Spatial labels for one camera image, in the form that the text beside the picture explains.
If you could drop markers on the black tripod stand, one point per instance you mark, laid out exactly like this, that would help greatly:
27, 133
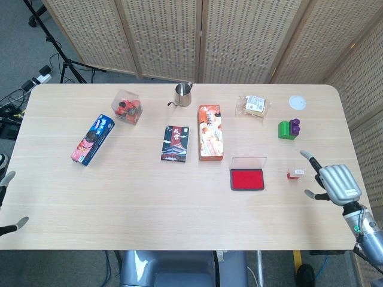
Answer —
57, 49

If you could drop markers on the clear box of coffee capsules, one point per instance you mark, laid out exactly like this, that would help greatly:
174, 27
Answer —
128, 107

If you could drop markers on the orange egg roll box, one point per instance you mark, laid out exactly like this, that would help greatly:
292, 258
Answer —
210, 134

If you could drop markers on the white power strip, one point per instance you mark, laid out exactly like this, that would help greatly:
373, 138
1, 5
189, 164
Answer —
42, 78

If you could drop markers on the black round caster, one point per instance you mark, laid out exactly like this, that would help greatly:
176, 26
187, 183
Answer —
305, 275

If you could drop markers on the small red white stamp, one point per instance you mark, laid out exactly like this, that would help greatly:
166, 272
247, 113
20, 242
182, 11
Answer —
294, 173

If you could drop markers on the packaged pastry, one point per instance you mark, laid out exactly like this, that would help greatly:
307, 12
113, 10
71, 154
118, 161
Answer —
253, 105

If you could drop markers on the woven folding screen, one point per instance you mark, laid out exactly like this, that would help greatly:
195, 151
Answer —
239, 36

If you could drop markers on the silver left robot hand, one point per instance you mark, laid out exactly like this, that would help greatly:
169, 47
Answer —
6, 182

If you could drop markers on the dark palace print box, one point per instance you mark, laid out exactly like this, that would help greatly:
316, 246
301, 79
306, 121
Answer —
176, 145

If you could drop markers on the blue cookie box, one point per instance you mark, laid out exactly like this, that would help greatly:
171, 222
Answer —
91, 140

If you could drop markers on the red ink pad case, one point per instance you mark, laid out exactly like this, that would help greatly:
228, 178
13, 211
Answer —
247, 179

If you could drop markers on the green toy block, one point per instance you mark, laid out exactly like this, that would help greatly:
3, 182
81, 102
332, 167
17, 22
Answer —
283, 130

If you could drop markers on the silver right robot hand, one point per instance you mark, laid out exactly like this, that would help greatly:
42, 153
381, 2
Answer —
339, 183

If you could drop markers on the black floor box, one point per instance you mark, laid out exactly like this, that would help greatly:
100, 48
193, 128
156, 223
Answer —
9, 128

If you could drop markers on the purple grape toy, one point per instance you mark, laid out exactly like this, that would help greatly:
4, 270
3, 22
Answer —
295, 125

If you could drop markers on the steel pitcher with thin spout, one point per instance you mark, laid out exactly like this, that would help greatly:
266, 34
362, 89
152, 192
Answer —
183, 95

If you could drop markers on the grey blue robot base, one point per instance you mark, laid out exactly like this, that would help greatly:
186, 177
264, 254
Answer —
179, 269

